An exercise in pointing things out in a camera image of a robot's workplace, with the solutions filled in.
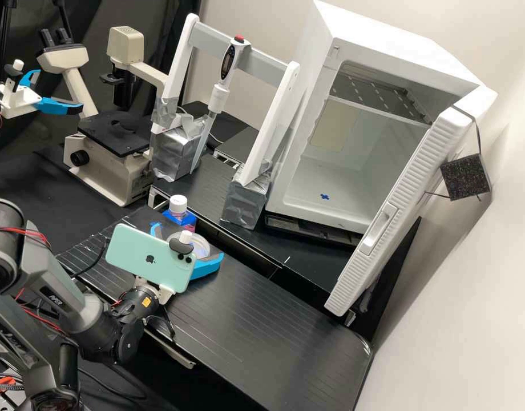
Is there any incubator door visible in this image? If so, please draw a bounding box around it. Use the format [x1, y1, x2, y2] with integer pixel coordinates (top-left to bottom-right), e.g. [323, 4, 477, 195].
[324, 106, 492, 318]

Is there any white pipette stand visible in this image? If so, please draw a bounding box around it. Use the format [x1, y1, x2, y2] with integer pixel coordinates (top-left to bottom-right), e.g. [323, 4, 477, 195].
[150, 13, 302, 228]

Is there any pipette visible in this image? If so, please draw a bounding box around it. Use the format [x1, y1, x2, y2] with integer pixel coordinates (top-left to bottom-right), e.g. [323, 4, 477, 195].
[192, 36, 251, 173]

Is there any black cable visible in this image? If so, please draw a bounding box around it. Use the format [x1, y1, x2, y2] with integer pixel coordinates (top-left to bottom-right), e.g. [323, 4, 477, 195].
[70, 239, 112, 280]

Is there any black tray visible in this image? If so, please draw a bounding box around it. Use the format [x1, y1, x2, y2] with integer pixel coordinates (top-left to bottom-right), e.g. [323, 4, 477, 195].
[264, 213, 361, 249]

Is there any petri dish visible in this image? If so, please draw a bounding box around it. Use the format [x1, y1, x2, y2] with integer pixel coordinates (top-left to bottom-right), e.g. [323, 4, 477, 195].
[165, 231, 213, 260]

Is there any cream microscope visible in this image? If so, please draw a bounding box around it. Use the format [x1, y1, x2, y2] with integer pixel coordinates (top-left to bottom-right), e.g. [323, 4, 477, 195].
[36, 25, 170, 209]

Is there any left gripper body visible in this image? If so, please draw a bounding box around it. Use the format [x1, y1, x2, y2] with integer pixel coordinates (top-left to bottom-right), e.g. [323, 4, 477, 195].
[0, 83, 44, 120]

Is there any right wrist camera phone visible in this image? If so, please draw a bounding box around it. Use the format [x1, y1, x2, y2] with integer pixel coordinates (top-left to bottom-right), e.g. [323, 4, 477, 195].
[104, 223, 198, 295]

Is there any black platform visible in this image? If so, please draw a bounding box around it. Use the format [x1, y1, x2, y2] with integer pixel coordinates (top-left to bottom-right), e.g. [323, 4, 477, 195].
[213, 126, 260, 168]
[147, 152, 362, 297]
[56, 205, 374, 411]

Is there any white incubator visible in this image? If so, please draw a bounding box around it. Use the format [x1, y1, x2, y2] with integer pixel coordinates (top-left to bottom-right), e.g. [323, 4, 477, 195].
[264, 0, 499, 235]

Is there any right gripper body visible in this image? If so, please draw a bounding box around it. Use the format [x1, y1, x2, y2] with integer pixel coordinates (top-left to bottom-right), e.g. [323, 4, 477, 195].
[134, 276, 176, 306]

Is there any small bottle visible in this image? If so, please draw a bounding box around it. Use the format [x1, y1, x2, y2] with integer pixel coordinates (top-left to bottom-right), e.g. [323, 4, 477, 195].
[168, 195, 189, 224]

